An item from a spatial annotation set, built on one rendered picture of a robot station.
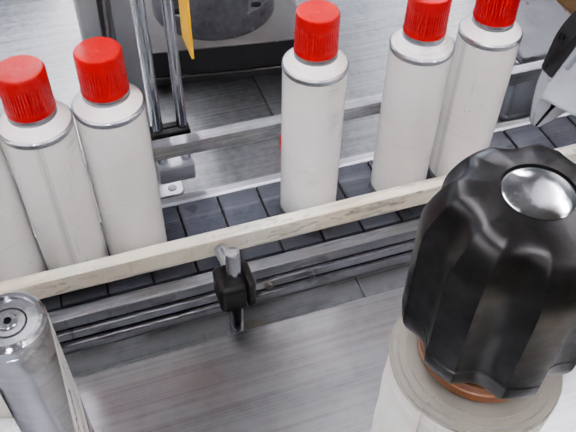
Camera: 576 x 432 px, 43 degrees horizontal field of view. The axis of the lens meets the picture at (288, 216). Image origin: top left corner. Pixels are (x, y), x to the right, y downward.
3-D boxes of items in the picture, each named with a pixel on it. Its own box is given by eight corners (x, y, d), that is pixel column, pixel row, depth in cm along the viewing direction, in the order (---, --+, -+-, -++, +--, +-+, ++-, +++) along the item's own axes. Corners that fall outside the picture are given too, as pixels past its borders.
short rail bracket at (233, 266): (225, 357, 62) (218, 269, 54) (217, 329, 64) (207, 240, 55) (261, 346, 63) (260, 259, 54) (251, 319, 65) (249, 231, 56)
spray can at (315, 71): (290, 231, 66) (296, 35, 50) (273, 192, 69) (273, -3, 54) (344, 218, 67) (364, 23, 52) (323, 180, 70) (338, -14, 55)
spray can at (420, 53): (382, 210, 68) (415, 15, 52) (361, 172, 71) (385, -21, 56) (433, 197, 69) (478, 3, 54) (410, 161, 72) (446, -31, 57)
